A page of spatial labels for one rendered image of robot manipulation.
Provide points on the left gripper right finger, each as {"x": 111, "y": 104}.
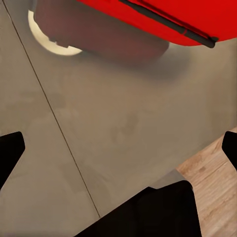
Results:
{"x": 229, "y": 146}

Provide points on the radio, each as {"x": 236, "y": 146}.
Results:
{"x": 183, "y": 22}

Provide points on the coffee table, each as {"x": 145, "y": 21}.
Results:
{"x": 105, "y": 109}

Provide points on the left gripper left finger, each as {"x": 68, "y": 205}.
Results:
{"x": 12, "y": 147}

